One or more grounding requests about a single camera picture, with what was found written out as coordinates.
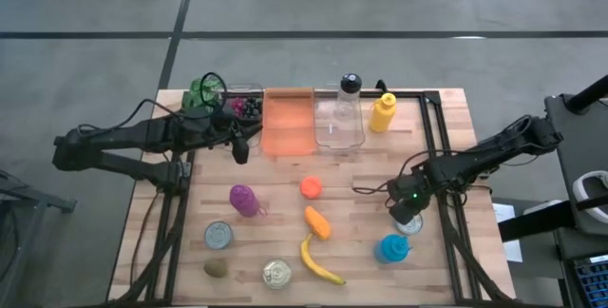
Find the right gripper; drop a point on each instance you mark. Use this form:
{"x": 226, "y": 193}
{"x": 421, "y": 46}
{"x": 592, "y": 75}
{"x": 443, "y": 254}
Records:
{"x": 408, "y": 194}

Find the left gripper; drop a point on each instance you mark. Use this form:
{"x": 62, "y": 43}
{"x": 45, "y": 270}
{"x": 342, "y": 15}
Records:
{"x": 233, "y": 132}

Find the dark toy grapes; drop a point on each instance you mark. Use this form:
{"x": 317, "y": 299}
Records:
{"x": 252, "y": 107}

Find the tin can blue label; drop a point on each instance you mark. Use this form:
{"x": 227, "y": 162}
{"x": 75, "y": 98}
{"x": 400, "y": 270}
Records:
{"x": 219, "y": 235}
{"x": 413, "y": 228}
{"x": 277, "y": 274}

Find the magenta squeeze bottle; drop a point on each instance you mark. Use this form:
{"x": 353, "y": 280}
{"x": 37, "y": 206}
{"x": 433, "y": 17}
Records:
{"x": 244, "y": 201}

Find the yellow squeeze bottle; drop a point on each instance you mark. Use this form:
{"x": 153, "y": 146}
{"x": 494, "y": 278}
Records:
{"x": 382, "y": 113}

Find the clear bottle black cap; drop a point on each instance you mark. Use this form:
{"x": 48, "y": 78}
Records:
{"x": 350, "y": 83}

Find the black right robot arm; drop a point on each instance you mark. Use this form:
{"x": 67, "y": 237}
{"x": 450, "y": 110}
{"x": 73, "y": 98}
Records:
{"x": 484, "y": 156}

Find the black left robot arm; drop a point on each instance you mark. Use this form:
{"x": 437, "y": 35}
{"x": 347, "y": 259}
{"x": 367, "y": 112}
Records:
{"x": 119, "y": 137}

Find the clear plastic bin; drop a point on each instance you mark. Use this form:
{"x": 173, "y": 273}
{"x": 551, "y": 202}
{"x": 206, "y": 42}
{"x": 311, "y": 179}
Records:
{"x": 332, "y": 139}
{"x": 254, "y": 139}

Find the orange plastic bin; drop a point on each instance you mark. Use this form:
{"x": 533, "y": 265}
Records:
{"x": 287, "y": 122}

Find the blue squeeze bottle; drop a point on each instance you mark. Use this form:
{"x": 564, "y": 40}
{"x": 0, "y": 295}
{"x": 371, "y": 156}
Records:
{"x": 393, "y": 248}

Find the green striped potted plant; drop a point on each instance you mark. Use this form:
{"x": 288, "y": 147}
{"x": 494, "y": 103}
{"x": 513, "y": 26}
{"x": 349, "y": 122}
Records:
{"x": 195, "y": 89}

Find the round orange fruit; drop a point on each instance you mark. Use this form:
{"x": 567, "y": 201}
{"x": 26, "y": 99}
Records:
{"x": 311, "y": 187}

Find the white paper sheet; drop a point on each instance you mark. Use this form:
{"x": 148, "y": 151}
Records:
{"x": 506, "y": 215}

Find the yellow banana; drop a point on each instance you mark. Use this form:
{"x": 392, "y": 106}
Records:
{"x": 309, "y": 260}

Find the brown kiwi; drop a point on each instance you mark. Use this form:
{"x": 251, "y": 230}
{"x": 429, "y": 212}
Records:
{"x": 216, "y": 267}

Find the white rounded device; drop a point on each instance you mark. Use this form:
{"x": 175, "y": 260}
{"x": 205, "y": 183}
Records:
{"x": 582, "y": 189}

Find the dark cart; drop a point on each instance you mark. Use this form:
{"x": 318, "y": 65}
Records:
{"x": 584, "y": 146}

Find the black slotted rack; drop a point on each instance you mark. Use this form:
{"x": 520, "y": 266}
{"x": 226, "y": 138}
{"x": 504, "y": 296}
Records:
{"x": 591, "y": 284}

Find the black pole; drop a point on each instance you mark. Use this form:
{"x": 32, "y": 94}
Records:
{"x": 589, "y": 94}

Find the grey metal stand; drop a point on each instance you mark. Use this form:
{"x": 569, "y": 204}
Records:
{"x": 33, "y": 198}

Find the black metal frame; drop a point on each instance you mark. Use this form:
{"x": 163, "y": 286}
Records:
{"x": 408, "y": 94}

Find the small black bracket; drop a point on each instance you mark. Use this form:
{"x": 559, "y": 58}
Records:
{"x": 381, "y": 85}

